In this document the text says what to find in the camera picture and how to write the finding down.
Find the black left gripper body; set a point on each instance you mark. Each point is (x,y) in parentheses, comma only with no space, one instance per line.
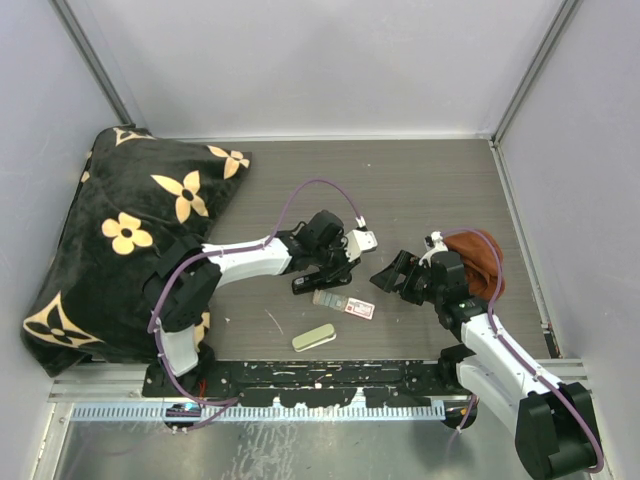
(335,252)

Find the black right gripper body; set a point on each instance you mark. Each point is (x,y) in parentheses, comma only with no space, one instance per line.
(433,293)

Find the black stapler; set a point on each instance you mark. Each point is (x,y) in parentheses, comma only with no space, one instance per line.
(325,278)

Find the red white staple box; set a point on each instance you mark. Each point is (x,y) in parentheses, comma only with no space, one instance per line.
(341,303)

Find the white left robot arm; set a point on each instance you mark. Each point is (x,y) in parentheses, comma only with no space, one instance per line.
(188,273)

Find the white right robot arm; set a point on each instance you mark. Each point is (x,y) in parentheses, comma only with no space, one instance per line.
(553,422)

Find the orange brown cloth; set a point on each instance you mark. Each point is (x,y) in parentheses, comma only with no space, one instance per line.
(481,270)

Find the black floral cushion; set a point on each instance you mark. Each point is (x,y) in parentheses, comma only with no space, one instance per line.
(138,194)

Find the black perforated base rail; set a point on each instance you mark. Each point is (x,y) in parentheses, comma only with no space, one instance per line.
(392,383)

